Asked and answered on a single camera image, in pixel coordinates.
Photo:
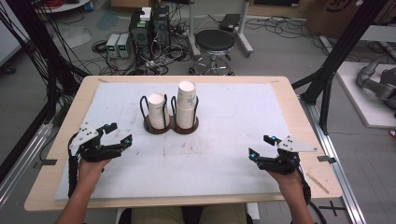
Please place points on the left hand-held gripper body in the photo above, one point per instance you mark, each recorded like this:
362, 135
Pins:
84, 136

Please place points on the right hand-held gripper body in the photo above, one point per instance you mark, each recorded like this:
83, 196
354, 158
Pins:
294, 145

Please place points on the white paper cup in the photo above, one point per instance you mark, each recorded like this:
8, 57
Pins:
156, 101

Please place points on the person's right hand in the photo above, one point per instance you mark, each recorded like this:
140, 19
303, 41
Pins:
289, 182

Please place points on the person's left hand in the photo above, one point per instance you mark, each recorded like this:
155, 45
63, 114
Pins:
90, 172

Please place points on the light wooden table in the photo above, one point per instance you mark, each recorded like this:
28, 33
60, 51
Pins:
314, 130

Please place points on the black tape strip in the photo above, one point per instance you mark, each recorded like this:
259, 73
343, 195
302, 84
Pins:
327, 159
46, 163

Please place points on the white foam mat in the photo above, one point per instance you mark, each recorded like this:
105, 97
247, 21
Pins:
218, 161

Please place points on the person's right leg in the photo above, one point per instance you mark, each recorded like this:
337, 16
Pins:
224, 215

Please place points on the person's leg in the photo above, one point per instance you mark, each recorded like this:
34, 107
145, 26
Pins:
155, 217
224, 215

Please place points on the tall stack of paper cups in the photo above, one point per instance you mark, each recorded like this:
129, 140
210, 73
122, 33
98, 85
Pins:
186, 102

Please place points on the black tape cross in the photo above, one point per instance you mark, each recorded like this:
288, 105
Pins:
332, 208

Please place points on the white base board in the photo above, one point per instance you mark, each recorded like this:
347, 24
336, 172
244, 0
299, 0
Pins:
358, 99

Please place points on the white power strip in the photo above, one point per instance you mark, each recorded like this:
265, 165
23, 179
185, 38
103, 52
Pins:
155, 63

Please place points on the person's left leg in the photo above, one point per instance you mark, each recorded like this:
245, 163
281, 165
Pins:
155, 217

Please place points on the grey bench power supply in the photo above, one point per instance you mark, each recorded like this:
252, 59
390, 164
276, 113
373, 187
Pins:
112, 45
124, 45

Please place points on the black computer tower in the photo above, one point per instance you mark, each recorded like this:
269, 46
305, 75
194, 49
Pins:
161, 28
140, 37

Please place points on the white metal stand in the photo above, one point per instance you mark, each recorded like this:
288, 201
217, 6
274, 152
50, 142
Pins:
244, 37

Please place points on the black round stool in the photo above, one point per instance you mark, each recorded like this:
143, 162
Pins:
214, 39

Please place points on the small white box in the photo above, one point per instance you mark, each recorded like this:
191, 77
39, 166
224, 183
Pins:
145, 14

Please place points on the flat black device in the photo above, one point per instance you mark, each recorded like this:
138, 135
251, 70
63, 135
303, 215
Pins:
229, 21

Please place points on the white round table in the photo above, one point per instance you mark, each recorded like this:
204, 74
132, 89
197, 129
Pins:
65, 6

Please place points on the brown cardboard box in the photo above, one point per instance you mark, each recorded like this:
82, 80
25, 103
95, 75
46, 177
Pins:
333, 15

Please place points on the grey shelf board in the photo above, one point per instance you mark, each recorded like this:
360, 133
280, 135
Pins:
379, 33

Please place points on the aluminium rail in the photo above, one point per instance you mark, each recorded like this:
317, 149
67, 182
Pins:
339, 174
25, 161

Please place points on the black metal frame post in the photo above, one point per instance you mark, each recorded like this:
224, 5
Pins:
342, 46

